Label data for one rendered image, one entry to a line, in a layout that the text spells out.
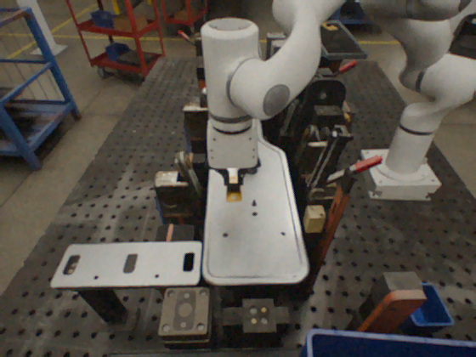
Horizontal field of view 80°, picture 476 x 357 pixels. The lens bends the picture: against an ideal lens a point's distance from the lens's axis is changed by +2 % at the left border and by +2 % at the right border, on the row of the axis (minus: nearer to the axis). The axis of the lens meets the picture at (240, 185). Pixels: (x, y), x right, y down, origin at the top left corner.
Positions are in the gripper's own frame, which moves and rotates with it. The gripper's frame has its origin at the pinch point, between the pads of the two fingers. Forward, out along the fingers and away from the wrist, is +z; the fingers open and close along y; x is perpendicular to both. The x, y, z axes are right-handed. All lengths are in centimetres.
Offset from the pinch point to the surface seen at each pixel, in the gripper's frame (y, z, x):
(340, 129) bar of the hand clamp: -21.2, -12.7, -0.6
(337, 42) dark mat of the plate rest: -39, -7, -63
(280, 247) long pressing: -9.7, 8.5, 12.5
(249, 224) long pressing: -3.5, 8.5, 6.2
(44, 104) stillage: 177, 93, -203
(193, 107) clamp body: 12.9, 4.0, -39.5
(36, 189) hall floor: 148, 109, -106
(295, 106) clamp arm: -19.2, -0.6, -30.7
